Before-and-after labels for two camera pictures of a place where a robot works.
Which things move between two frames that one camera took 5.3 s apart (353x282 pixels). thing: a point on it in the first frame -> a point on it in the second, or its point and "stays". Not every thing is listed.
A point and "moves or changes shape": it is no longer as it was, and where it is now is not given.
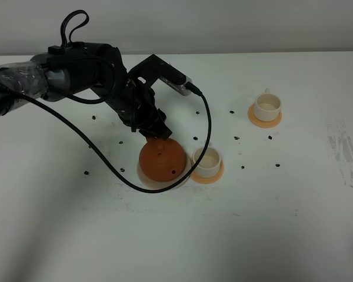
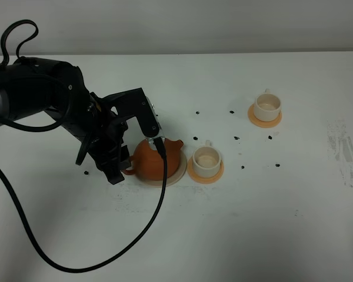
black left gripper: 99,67 -> 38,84
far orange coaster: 260,123 stays
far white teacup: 267,106 stays
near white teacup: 209,164 stays
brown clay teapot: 162,160 moves or changes shape
